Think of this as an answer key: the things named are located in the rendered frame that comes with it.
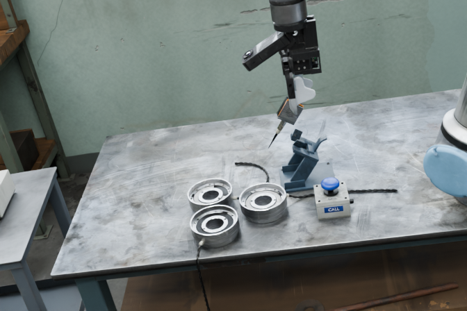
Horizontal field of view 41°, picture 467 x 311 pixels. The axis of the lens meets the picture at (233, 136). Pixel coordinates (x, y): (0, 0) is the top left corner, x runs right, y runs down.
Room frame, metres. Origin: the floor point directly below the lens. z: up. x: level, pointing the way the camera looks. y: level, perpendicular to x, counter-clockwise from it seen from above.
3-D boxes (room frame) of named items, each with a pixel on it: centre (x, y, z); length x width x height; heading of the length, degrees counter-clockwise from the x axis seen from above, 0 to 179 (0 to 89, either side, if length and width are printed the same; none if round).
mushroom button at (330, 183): (1.10, -0.18, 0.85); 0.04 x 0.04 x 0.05
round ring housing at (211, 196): (1.20, 0.08, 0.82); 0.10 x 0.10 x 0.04
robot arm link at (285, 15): (1.24, -0.16, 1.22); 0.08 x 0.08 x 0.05
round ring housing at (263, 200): (1.14, -0.04, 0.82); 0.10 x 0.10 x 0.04
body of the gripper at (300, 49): (1.23, -0.17, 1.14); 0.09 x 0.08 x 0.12; 85
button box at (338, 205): (1.10, -0.19, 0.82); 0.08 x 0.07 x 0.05; 83
